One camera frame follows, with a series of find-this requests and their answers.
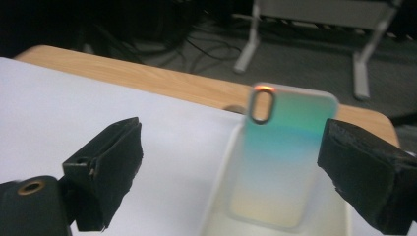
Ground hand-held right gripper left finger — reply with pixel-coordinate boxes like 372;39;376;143
62;116;145;232

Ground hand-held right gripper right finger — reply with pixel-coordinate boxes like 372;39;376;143
317;118;417;236

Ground iridescent phone case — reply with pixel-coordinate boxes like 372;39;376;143
227;82;339;230

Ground white plastic tray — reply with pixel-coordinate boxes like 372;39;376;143
200;124;354;236

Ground white table board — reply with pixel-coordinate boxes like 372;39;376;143
0;57;417;236

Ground white metal stand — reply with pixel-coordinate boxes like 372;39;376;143
233;0;404;101

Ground black floor cables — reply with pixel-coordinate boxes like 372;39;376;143
153;16;244;75

